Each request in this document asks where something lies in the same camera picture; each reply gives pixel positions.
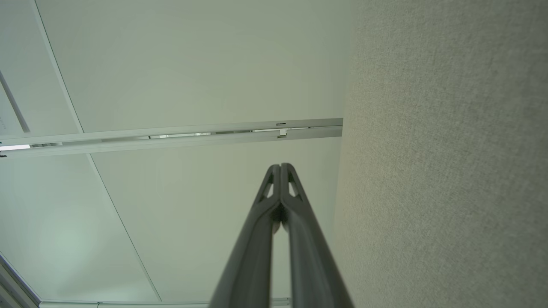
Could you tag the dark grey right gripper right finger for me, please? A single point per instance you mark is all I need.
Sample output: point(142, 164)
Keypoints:
point(312, 273)

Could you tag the grey fabric sofa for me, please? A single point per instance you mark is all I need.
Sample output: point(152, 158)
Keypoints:
point(449, 171)

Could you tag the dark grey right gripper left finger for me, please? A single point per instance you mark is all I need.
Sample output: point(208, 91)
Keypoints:
point(252, 265)

